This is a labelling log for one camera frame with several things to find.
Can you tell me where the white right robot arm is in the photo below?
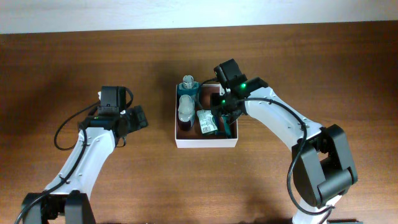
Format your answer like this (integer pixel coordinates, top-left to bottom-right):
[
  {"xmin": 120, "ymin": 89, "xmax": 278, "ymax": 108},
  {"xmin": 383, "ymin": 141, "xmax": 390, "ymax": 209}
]
[{"xmin": 210, "ymin": 59, "xmax": 358, "ymax": 223}]

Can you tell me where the white green soap packet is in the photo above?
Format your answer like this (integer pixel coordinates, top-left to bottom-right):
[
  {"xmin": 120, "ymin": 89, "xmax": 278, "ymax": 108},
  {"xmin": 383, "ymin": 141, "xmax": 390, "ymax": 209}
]
[{"xmin": 197, "ymin": 110, "xmax": 218, "ymax": 134}]

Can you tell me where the teal mouthwash bottle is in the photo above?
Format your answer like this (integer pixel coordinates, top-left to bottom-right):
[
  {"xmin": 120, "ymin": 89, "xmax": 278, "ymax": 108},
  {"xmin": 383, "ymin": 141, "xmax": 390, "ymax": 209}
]
[{"xmin": 177, "ymin": 75, "xmax": 200, "ymax": 103}]

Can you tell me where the green red toothpaste tube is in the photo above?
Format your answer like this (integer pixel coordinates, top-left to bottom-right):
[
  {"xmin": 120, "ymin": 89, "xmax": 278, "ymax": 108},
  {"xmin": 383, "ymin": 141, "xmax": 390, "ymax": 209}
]
[{"xmin": 221, "ymin": 116, "xmax": 233, "ymax": 139}]

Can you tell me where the clear purple liquid bottle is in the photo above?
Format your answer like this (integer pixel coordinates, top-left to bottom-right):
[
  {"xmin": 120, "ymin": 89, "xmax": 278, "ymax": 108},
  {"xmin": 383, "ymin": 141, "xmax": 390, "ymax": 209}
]
[{"xmin": 178, "ymin": 95, "xmax": 195, "ymax": 131}]

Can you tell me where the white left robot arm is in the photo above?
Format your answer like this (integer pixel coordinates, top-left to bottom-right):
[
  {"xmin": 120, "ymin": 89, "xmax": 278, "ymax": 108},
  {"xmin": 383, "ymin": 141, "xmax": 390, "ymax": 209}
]
[{"xmin": 16, "ymin": 86, "xmax": 148, "ymax": 223}]

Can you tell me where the white cardboard box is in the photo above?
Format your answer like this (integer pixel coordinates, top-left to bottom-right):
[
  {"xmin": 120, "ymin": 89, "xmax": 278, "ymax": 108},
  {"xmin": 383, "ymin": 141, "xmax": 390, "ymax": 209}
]
[{"xmin": 174, "ymin": 84, "xmax": 239, "ymax": 148}]

